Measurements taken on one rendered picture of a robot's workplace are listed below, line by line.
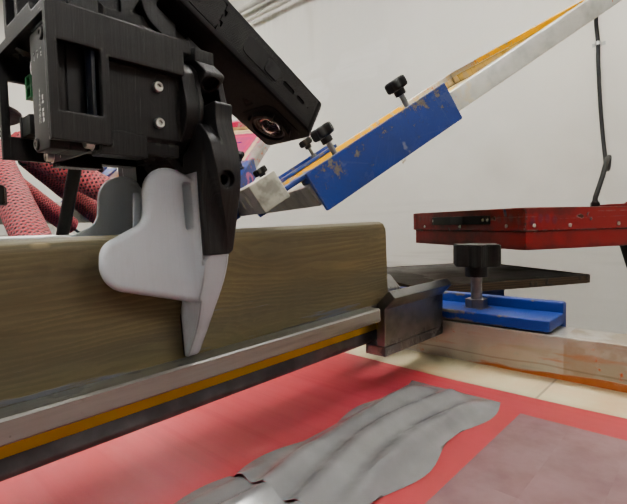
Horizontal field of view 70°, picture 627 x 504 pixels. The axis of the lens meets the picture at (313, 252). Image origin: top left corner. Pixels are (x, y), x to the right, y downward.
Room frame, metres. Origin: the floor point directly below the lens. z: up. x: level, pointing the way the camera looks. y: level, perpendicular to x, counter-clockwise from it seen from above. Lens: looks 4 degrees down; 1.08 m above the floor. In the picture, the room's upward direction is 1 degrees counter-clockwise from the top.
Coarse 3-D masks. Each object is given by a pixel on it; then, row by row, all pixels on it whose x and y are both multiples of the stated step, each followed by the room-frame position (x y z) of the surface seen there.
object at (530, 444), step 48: (288, 384) 0.35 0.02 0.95; (336, 384) 0.35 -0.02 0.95; (384, 384) 0.35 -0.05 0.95; (432, 384) 0.34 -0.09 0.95; (192, 432) 0.27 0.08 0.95; (240, 432) 0.27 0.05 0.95; (288, 432) 0.27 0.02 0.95; (480, 432) 0.26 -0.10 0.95; (528, 432) 0.26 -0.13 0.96; (576, 432) 0.26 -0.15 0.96; (624, 432) 0.26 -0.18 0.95; (432, 480) 0.21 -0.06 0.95; (480, 480) 0.21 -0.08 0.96; (528, 480) 0.21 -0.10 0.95; (576, 480) 0.21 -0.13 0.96; (624, 480) 0.21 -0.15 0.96
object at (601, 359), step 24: (456, 336) 0.41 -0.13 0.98; (480, 336) 0.39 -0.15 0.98; (504, 336) 0.38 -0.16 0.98; (528, 336) 0.36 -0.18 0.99; (552, 336) 0.35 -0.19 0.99; (576, 336) 0.35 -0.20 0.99; (600, 336) 0.34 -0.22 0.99; (624, 336) 0.34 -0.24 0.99; (480, 360) 0.39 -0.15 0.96; (504, 360) 0.38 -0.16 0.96; (528, 360) 0.36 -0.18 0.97; (552, 360) 0.35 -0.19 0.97; (576, 360) 0.34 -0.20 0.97; (600, 360) 0.33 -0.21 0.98; (624, 360) 0.32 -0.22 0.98; (600, 384) 0.33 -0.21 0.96; (624, 384) 0.32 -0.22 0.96
